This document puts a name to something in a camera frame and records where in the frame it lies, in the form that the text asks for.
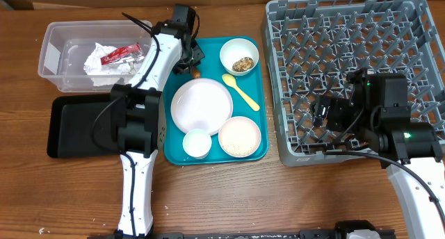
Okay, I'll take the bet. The orange carrot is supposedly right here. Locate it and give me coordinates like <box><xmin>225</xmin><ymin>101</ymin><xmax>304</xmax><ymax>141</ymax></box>
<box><xmin>191</xmin><ymin>68</ymin><xmax>201</xmax><ymax>79</ymax></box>

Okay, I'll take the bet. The white bowl with food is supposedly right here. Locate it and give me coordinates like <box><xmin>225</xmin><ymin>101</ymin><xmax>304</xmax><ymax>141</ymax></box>
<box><xmin>220</xmin><ymin>38</ymin><xmax>259</xmax><ymax>76</ymax></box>

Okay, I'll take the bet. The brown food lump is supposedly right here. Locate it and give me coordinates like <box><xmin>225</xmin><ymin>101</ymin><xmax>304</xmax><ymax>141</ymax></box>
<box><xmin>232</xmin><ymin>57</ymin><xmax>255</xmax><ymax>72</ymax></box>

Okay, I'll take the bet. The red foil wrapper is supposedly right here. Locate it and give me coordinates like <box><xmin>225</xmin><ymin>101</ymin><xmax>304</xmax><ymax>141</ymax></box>
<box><xmin>100</xmin><ymin>43</ymin><xmax>145</xmax><ymax>65</ymax></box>

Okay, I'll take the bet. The white napkin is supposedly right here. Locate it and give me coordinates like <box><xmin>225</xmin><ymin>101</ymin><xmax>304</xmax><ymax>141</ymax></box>
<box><xmin>83</xmin><ymin>42</ymin><xmax>142</xmax><ymax>87</ymax></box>

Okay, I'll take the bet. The white plastic cup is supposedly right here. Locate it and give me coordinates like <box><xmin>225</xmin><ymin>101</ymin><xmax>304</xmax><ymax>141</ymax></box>
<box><xmin>182</xmin><ymin>129</ymin><xmax>212</xmax><ymax>159</ymax></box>

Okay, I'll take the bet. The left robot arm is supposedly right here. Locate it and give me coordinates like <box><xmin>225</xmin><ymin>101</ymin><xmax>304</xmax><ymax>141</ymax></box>
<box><xmin>106</xmin><ymin>18</ymin><xmax>202</xmax><ymax>238</ymax></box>

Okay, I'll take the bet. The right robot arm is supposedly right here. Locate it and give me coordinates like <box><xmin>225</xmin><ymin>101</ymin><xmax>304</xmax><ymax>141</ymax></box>
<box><xmin>310</xmin><ymin>68</ymin><xmax>444</xmax><ymax>238</ymax></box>

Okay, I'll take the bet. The grey dishwasher rack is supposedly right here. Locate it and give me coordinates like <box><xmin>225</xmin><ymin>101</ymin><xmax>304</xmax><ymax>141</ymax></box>
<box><xmin>264</xmin><ymin>0</ymin><xmax>444</xmax><ymax>167</ymax></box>

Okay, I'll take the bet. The yellow plastic spoon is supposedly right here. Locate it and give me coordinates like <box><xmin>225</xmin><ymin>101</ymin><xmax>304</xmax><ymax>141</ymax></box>
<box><xmin>222</xmin><ymin>74</ymin><xmax>260</xmax><ymax>111</ymax></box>

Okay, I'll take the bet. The large white plate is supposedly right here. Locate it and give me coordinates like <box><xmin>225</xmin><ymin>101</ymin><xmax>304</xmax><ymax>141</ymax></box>
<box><xmin>170</xmin><ymin>78</ymin><xmax>234</xmax><ymax>135</ymax></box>

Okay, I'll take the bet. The teal serving tray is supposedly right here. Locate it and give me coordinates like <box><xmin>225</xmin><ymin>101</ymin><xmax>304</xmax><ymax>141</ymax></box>
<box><xmin>163</xmin><ymin>37</ymin><xmax>269</xmax><ymax>166</ymax></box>

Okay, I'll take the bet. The clear plastic bin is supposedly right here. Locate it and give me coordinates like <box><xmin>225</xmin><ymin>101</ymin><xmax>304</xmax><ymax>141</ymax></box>
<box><xmin>38</xmin><ymin>20</ymin><xmax>151</xmax><ymax>92</ymax></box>

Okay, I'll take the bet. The black plastic tray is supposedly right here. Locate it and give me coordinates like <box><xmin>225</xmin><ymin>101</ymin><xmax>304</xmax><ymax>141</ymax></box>
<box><xmin>46</xmin><ymin>91</ymin><xmax>146</xmax><ymax>159</ymax></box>

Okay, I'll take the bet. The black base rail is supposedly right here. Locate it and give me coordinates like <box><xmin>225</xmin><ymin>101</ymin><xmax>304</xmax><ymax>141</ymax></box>
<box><xmin>86</xmin><ymin>220</ymin><xmax>397</xmax><ymax>239</ymax></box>

